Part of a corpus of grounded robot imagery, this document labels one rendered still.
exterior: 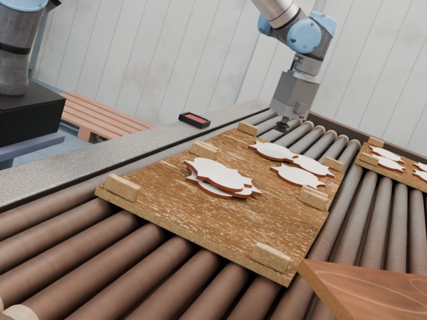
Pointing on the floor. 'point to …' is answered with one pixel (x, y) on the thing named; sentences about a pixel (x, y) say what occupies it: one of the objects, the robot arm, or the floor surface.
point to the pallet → (98, 119)
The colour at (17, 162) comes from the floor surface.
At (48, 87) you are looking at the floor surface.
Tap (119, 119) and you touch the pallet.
